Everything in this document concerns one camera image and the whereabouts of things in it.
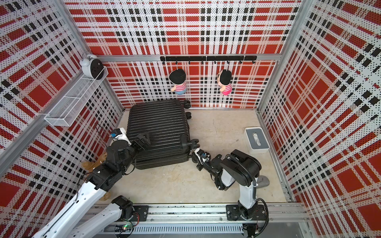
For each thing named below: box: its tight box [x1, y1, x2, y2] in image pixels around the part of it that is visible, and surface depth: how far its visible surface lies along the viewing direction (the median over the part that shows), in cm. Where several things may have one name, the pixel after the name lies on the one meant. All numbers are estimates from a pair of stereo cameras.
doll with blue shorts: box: [169, 68, 187, 95], surface depth 97 cm
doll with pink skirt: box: [217, 69, 233, 96], surface depth 96 cm
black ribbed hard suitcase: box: [126, 99, 192, 170], surface depth 84 cm
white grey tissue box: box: [244, 126, 270, 155], surface depth 98 cm
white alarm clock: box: [79, 54, 105, 81], surface depth 81 cm
